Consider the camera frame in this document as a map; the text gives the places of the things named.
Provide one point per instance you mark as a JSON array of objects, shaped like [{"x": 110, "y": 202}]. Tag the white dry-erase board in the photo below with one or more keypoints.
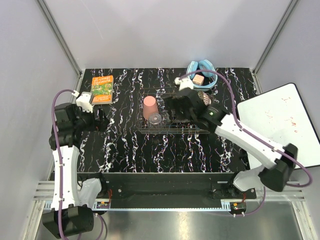
[{"x": 281, "y": 116}]

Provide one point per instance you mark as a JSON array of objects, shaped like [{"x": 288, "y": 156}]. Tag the wire dish rack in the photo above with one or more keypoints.
[{"x": 168, "y": 124}]

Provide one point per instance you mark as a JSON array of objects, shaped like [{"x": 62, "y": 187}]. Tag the clear drinking glass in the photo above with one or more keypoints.
[{"x": 155, "y": 121}]

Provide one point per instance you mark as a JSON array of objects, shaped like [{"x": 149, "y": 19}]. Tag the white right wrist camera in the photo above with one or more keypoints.
[{"x": 183, "y": 83}]

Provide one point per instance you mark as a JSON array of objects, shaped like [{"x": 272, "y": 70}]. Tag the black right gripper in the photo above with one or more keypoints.
[{"x": 171, "y": 103}]

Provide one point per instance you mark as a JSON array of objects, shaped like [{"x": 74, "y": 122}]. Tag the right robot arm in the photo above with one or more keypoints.
[{"x": 277, "y": 161}]

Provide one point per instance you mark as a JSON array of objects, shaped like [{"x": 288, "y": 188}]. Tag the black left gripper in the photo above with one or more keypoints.
[{"x": 101, "y": 124}]

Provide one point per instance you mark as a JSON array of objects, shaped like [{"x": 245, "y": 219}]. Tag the pink plastic cup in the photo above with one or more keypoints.
[{"x": 149, "y": 107}]

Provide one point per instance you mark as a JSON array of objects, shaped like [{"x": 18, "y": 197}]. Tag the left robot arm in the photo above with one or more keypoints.
[{"x": 71, "y": 211}]

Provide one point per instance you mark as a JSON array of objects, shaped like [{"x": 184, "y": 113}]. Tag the light blue headphones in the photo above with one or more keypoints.
[{"x": 204, "y": 67}]

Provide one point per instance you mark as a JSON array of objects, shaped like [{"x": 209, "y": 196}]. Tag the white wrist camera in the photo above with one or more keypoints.
[
  {"x": 183, "y": 83},
  {"x": 84, "y": 102}
]

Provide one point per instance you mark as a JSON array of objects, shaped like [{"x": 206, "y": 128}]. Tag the brown floral patterned bowl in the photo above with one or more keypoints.
[{"x": 205, "y": 98}]

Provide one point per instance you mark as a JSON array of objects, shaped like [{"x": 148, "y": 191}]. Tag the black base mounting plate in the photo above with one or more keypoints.
[{"x": 165, "y": 191}]

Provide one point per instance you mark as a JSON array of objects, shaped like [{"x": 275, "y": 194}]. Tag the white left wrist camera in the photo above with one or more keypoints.
[{"x": 84, "y": 102}]

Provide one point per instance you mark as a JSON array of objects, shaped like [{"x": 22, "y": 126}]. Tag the pink cube die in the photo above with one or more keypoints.
[{"x": 198, "y": 79}]

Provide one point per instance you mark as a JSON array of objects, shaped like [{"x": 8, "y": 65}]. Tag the orange green paperback book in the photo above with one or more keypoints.
[{"x": 102, "y": 89}]

